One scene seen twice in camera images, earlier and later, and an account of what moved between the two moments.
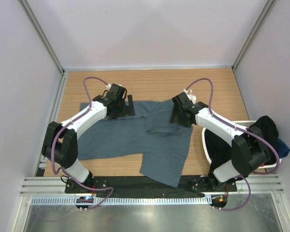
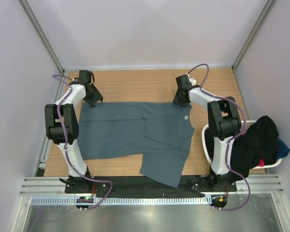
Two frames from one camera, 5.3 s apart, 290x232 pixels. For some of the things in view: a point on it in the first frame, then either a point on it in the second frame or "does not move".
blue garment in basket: (283, 149) does not move
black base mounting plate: (137, 184) does not move
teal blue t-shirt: (164, 147) does not move
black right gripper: (174, 119) -> (178, 101)
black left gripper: (125, 111) -> (92, 103)
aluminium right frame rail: (268, 6) does not move
